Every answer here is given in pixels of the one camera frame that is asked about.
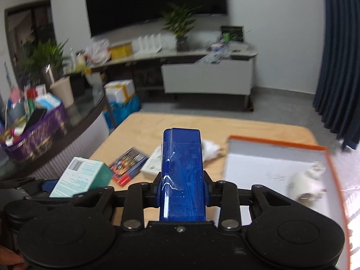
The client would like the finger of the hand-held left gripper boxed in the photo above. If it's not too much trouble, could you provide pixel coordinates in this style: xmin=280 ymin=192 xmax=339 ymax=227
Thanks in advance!
xmin=27 ymin=178 xmax=60 ymax=201

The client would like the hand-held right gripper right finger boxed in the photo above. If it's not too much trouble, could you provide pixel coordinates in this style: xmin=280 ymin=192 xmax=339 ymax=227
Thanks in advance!
xmin=203 ymin=173 xmax=293 ymax=230

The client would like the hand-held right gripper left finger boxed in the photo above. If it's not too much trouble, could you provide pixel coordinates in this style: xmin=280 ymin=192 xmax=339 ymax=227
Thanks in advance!
xmin=74 ymin=174 xmax=164 ymax=230

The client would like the blue rectangular box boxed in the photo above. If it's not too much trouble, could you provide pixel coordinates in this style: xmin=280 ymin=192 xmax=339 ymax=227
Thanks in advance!
xmin=159 ymin=128 xmax=207 ymax=222

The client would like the green and white box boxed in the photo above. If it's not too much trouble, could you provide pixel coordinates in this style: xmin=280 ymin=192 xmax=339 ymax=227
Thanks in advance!
xmin=49 ymin=157 xmax=113 ymax=198

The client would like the colourful card box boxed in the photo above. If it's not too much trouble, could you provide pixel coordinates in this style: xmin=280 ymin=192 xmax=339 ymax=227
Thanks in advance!
xmin=108 ymin=147 xmax=149 ymax=187

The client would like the orange-rimmed white tray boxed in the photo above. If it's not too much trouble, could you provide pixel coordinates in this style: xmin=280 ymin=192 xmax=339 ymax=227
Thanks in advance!
xmin=223 ymin=135 xmax=355 ymax=270

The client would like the person's left hand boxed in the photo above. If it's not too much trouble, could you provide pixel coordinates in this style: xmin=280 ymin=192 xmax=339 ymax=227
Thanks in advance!
xmin=0 ymin=245 xmax=26 ymax=270

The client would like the white flat box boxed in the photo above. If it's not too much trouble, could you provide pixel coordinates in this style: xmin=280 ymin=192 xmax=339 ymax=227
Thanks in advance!
xmin=140 ymin=145 xmax=164 ymax=175

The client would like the purple basket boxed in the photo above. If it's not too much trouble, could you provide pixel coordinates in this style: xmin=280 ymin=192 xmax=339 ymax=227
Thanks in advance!
xmin=0 ymin=105 xmax=69 ymax=162

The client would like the pile of assorted packets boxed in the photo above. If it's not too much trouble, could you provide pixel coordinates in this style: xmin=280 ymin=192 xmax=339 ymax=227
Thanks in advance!
xmin=0 ymin=84 xmax=62 ymax=147

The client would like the round glass-top table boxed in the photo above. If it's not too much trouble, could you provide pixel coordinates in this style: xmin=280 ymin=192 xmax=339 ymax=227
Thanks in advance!
xmin=0 ymin=86 xmax=110 ymax=180

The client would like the blue plastic bag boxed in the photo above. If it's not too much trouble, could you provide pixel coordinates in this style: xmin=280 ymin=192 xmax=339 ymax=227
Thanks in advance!
xmin=103 ymin=94 xmax=142 ymax=127

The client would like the small white plug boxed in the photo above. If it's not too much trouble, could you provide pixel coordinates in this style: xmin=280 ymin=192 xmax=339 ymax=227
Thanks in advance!
xmin=289 ymin=162 xmax=327 ymax=203

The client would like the potted plant in beige pot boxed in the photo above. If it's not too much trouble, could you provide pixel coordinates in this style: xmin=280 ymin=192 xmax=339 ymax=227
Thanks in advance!
xmin=15 ymin=38 xmax=75 ymax=109

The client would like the white and yellow box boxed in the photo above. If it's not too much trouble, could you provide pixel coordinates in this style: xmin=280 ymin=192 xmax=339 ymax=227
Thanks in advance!
xmin=104 ymin=79 xmax=136 ymax=104

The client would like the white tv stand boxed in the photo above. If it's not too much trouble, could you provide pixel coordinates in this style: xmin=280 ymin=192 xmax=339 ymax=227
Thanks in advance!
xmin=63 ymin=43 xmax=258 ymax=111

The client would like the crumpled clear plastic bag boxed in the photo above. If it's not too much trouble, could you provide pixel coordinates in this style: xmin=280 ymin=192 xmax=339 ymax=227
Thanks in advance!
xmin=198 ymin=52 xmax=232 ymax=64

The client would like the white plastic bag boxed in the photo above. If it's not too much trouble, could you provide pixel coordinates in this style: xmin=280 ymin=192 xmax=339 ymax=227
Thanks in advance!
xmin=84 ymin=38 xmax=111 ymax=64

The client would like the green and black box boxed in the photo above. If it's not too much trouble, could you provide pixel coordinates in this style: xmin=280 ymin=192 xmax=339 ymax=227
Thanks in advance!
xmin=220 ymin=25 xmax=245 ymax=43

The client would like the potted plant in glass vase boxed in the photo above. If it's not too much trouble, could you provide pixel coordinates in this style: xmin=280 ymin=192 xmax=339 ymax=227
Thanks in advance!
xmin=160 ymin=3 xmax=201 ymax=52

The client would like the dark blue curtain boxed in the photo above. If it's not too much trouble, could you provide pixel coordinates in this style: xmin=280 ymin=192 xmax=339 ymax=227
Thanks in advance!
xmin=313 ymin=0 xmax=360 ymax=149

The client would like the black television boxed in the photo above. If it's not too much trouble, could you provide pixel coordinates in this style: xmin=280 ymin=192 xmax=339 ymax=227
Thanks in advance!
xmin=84 ymin=0 xmax=228 ymax=37

